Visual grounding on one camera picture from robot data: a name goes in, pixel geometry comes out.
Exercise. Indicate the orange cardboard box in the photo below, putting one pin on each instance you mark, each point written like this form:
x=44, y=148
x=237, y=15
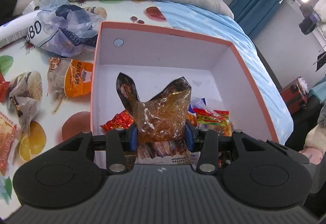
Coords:
x=165, y=55

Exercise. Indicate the red suitcase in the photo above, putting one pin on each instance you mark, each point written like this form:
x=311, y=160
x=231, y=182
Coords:
x=295, y=95

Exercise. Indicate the pile of snack packets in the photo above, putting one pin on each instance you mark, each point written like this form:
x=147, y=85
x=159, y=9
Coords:
x=73, y=81

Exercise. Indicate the fruit printed tablecloth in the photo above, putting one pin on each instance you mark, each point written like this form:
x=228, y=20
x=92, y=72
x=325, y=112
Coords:
x=76, y=104

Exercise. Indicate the blue curtain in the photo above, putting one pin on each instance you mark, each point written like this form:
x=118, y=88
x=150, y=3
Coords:
x=254, y=2

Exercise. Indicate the red foil candy wrapper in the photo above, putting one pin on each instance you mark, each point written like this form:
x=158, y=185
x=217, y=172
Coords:
x=117, y=120

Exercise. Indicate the light blue bedsheet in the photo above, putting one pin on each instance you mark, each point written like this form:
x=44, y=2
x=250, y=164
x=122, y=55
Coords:
x=242, y=43

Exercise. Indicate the white cylindrical can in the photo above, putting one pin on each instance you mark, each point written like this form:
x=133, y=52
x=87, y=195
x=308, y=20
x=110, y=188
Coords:
x=15, y=30

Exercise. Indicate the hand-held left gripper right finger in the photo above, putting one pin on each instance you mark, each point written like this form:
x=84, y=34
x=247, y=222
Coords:
x=189, y=137

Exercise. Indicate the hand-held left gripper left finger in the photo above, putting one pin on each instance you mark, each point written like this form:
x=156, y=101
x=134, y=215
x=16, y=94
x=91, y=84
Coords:
x=133, y=137

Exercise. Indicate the red green snack bag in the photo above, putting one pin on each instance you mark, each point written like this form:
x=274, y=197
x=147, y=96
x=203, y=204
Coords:
x=211, y=117

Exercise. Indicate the clear blue tissue bag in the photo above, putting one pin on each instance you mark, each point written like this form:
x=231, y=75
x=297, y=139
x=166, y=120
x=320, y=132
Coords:
x=71, y=33

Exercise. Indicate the brown clear snack bag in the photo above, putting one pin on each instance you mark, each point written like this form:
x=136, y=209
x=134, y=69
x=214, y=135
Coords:
x=163, y=117

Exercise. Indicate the cream fluffy cloth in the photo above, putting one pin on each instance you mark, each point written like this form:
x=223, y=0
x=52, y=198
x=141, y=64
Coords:
x=317, y=137

